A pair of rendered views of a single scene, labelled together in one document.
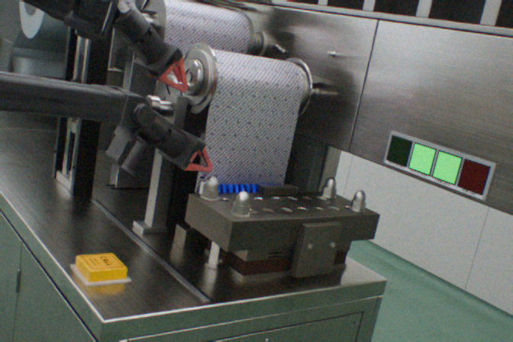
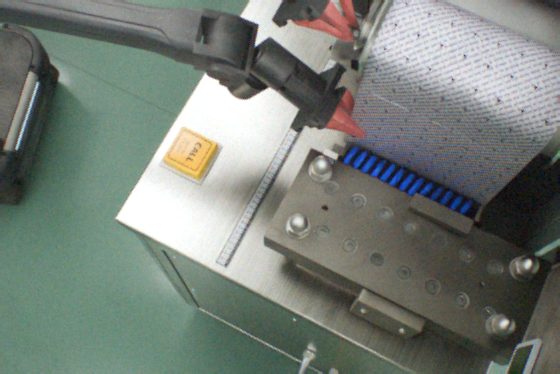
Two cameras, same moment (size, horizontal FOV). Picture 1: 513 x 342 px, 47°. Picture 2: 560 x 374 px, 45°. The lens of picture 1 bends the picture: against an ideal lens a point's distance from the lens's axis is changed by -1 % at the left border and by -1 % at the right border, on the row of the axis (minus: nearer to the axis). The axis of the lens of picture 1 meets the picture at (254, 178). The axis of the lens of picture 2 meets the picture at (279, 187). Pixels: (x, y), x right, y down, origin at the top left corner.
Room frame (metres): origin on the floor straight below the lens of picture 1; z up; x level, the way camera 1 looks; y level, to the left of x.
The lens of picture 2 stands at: (0.93, -0.21, 2.00)
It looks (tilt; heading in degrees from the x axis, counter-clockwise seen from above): 71 degrees down; 63
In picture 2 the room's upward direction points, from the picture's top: 3 degrees clockwise
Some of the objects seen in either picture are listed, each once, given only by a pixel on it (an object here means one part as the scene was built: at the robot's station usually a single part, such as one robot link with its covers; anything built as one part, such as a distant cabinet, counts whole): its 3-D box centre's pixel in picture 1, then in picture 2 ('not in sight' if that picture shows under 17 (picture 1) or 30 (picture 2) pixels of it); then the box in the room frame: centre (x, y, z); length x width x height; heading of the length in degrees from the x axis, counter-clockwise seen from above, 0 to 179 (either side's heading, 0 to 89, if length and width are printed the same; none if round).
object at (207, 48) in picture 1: (198, 78); (383, 30); (1.25, 0.16, 1.25); 0.15 x 0.01 x 0.15; 39
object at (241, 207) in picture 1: (242, 202); (298, 223); (1.08, 0.01, 1.05); 0.04 x 0.04 x 0.04
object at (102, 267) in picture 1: (101, 267); (190, 152); (0.98, 0.24, 0.91); 0.07 x 0.07 x 0.02; 39
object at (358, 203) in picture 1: (359, 199); (503, 325); (1.28, -0.24, 1.05); 0.04 x 0.04 x 0.04
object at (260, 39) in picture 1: (249, 42); not in sight; (1.63, 0.09, 1.33); 0.07 x 0.07 x 0.07; 39
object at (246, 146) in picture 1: (248, 151); (426, 150); (1.28, 0.03, 1.11); 0.23 x 0.01 x 0.18; 129
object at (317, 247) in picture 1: (317, 249); (384, 316); (1.15, -0.15, 0.96); 0.10 x 0.03 x 0.11; 129
